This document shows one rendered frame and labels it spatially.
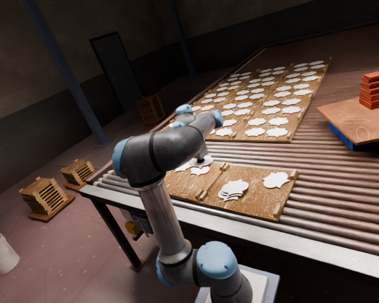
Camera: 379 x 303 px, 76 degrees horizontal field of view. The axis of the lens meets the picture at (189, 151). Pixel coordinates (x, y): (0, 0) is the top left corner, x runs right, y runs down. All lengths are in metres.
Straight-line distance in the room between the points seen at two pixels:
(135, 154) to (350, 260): 0.80
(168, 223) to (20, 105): 5.66
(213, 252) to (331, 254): 0.44
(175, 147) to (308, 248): 0.67
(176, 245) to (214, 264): 0.13
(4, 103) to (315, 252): 5.87
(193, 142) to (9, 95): 5.69
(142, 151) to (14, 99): 5.64
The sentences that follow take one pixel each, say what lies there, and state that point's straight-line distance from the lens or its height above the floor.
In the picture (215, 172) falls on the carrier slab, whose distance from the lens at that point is 1.50.
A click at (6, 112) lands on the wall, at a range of 6.14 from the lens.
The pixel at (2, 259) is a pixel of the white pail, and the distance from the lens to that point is 3.56.
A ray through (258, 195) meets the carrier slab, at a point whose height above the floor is 0.94.
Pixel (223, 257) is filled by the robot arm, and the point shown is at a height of 1.12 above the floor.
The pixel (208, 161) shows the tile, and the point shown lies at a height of 1.13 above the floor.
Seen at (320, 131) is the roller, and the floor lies 0.91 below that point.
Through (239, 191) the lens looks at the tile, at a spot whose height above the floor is 0.97.
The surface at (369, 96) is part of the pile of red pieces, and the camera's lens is 1.71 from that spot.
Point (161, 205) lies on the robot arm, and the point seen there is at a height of 1.33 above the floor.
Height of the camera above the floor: 1.76
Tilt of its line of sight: 27 degrees down
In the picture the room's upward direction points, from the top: 19 degrees counter-clockwise
